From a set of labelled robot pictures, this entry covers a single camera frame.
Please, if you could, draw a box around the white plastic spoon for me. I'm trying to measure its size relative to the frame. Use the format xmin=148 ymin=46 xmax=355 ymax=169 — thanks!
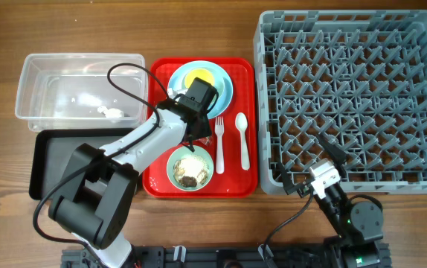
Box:
xmin=235 ymin=112 xmax=250 ymax=170

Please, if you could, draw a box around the light blue plate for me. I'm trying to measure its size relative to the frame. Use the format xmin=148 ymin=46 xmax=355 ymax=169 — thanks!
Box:
xmin=167 ymin=60 xmax=234 ymax=119

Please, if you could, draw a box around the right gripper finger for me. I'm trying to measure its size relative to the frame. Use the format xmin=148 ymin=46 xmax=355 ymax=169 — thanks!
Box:
xmin=277 ymin=162 xmax=296 ymax=195
xmin=317 ymin=133 xmax=347 ymax=175

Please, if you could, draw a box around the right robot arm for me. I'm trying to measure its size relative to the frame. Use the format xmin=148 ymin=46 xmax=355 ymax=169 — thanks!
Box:
xmin=279 ymin=134 xmax=384 ymax=267

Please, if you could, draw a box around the red plastic tray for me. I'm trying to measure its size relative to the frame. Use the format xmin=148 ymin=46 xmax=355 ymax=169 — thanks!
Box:
xmin=142 ymin=57 xmax=259 ymax=199

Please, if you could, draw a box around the green bowl with food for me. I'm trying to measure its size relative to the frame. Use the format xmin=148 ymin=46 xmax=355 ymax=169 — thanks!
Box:
xmin=166 ymin=145 xmax=214 ymax=192

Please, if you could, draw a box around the black plastic bin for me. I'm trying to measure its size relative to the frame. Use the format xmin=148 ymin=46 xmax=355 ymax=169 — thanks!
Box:
xmin=29 ymin=128 xmax=131 ymax=200

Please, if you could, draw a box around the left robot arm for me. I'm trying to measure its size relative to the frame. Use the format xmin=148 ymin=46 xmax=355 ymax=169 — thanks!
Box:
xmin=43 ymin=96 xmax=211 ymax=267

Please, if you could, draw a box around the red candy wrapper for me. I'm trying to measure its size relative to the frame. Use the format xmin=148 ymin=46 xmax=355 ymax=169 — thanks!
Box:
xmin=199 ymin=136 xmax=213 ymax=146

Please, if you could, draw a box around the yellow plastic cup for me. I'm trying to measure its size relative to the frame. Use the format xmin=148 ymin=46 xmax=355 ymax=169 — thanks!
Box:
xmin=184 ymin=68 xmax=215 ymax=88

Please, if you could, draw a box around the white plastic fork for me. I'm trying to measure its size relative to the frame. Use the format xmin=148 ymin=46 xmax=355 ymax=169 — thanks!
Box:
xmin=214 ymin=116 xmax=225 ymax=174

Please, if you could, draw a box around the clear plastic storage box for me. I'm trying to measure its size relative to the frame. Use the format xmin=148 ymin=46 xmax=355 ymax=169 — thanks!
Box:
xmin=15 ymin=53 xmax=148 ymax=132

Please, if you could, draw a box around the grey dishwasher rack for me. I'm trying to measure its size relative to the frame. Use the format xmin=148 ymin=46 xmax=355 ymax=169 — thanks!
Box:
xmin=253 ymin=10 xmax=427 ymax=195

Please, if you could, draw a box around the white tissue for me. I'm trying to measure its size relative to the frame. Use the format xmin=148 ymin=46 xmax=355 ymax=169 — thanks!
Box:
xmin=97 ymin=106 xmax=125 ymax=119

